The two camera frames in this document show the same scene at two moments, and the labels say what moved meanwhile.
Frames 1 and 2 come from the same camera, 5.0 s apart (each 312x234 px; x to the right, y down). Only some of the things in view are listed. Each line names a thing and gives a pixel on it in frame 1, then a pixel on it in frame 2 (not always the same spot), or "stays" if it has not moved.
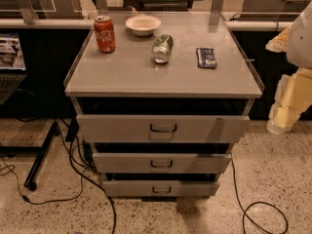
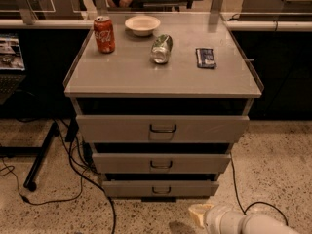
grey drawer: [162, 128] stays
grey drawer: [160, 188] stays
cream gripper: [300, 46] → [212, 217]
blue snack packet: [206, 58] stays
